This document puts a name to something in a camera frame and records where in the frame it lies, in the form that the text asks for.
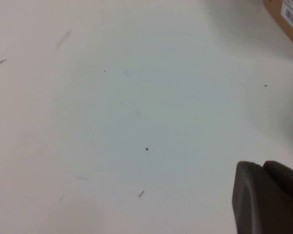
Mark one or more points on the brown cardboard shoe box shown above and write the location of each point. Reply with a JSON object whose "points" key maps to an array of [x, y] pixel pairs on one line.
{"points": [[274, 14]]}

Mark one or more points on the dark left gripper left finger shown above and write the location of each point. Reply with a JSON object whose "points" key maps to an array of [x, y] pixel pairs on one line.
{"points": [[251, 195]]}

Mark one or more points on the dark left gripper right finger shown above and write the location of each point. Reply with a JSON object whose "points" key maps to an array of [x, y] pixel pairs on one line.
{"points": [[285, 180]]}

